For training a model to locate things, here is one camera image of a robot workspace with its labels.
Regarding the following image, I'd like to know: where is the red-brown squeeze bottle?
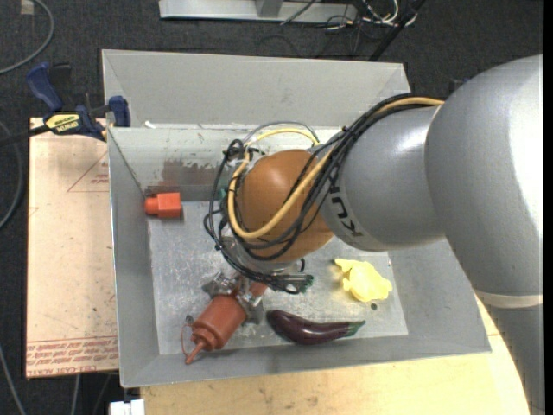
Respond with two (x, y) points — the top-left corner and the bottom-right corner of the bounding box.
(181, 280), (270, 366)

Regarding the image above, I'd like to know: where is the brown cardboard board red print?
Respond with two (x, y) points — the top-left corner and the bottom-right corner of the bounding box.
(25, 117), (120, 380)

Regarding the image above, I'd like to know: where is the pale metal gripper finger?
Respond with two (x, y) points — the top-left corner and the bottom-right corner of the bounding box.
(201, 273), (238, 297)
(239, 290), (266, 326)

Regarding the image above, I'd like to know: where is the orange-red small block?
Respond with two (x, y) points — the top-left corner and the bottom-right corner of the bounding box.
(143, 191), (183, 220)

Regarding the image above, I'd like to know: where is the grey metal bin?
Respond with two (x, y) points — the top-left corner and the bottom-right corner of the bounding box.
(101, 48), (493, 389)

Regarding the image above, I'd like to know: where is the yellow crumpled toy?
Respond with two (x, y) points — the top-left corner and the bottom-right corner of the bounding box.
(334, 257), (394, 303)

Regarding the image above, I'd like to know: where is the purple toy eggplant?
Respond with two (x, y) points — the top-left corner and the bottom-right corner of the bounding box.
(265, 309), (367, 347)

